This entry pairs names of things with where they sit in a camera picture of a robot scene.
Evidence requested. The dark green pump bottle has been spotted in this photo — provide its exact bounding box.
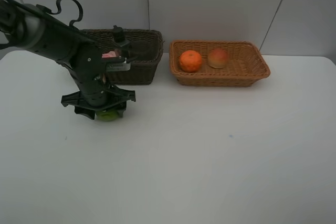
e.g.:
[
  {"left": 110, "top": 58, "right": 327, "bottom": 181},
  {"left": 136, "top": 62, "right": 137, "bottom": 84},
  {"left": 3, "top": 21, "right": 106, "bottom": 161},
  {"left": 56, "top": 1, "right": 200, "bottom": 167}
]
[{"left": 112, "top": 25, "right": 131, "bottom": 58}]

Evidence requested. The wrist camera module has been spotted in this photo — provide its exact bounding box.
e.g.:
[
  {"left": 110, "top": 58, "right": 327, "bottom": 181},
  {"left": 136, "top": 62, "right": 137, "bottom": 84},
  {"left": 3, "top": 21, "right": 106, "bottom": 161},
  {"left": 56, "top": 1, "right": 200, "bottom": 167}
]
[{"left": 102, "top": 57, "right": 131, "bottom": 72}]

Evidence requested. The orange mandarin fruit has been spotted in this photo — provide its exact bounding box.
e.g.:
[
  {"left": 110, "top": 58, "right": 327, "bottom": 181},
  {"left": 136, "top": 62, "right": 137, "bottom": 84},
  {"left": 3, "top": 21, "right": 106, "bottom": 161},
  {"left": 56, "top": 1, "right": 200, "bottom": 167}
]
[{"left": 179, "top": 50, "right": 202, "bottom": 73}]

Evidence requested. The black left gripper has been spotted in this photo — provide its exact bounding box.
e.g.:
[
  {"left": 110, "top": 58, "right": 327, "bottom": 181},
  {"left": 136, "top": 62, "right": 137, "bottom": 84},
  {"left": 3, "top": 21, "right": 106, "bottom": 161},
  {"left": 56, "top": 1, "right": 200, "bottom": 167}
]
[{"left": 61, "top": 77, "right": 136, "bottom": 120}]

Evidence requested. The dark brown wicker basket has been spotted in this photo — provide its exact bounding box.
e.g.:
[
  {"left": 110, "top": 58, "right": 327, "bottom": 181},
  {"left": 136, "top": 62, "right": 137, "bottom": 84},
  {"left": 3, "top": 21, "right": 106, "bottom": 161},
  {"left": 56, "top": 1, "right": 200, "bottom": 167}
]
[{"left": 81, "top": 28, "right": 163, "bottom": 86}]

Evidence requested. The red yellow peach fruit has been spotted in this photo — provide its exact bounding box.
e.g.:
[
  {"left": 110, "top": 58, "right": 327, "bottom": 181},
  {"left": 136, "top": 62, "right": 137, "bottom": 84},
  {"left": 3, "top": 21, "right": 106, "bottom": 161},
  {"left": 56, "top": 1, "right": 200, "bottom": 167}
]
[{"left": 207, "top": 48, "right": 229, "bottom": 69}]

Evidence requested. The translucent purple plastic cup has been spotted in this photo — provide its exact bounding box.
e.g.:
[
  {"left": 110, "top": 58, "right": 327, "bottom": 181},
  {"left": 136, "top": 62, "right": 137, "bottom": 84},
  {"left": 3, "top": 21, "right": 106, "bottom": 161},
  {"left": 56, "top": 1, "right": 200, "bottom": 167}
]
[{"left": 129, "top": 40, "right": 153, "bottom": 61}]

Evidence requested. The light orange wicker basket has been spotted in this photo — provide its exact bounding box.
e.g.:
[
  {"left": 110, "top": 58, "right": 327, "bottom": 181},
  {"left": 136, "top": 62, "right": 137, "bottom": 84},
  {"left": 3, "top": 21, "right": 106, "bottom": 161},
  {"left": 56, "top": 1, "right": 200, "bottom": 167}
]
[{"left": 169, "top": 40, "right": 270, "bottom": 87}]

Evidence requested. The green lime fruit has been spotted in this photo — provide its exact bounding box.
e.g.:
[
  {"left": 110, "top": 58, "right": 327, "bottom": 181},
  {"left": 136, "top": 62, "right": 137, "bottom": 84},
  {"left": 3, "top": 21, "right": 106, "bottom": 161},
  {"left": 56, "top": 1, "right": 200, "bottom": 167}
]
[{"left": 96, "top": 109, "right": 119, "bottom": 122}]

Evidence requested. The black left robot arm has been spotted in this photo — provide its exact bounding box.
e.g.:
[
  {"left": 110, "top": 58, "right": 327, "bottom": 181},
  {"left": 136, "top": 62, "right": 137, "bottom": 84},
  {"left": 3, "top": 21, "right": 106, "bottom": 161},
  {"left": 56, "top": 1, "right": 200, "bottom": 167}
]
[{"left": 1, "top": 0, "right": 136, "bottom": 121}]

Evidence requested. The pink lotion bottle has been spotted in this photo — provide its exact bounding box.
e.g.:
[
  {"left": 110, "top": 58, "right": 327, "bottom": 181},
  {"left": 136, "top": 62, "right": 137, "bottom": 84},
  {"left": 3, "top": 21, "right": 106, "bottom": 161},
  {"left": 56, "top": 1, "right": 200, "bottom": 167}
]
[{"left": 102, "top": 50, "right": 118, "bottom": 58}]

